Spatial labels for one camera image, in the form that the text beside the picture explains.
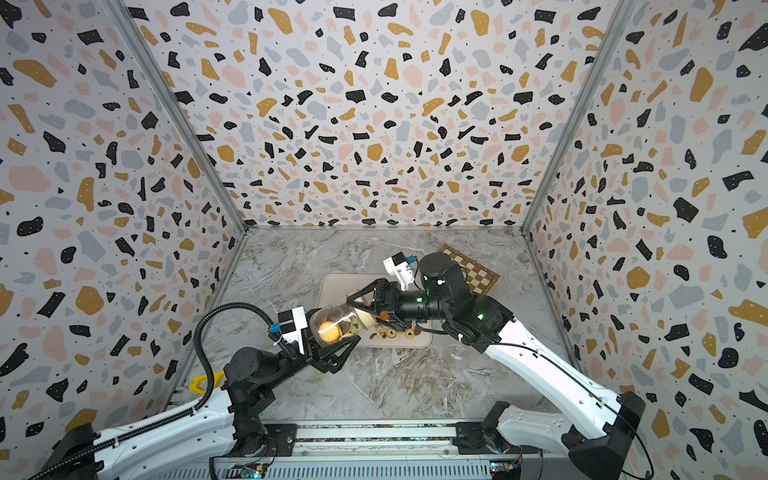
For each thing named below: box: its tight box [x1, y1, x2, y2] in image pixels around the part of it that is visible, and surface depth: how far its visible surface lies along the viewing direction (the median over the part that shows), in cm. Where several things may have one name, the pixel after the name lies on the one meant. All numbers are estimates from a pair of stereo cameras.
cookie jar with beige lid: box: [309, 304, 376, 347], surface depth 57 cm
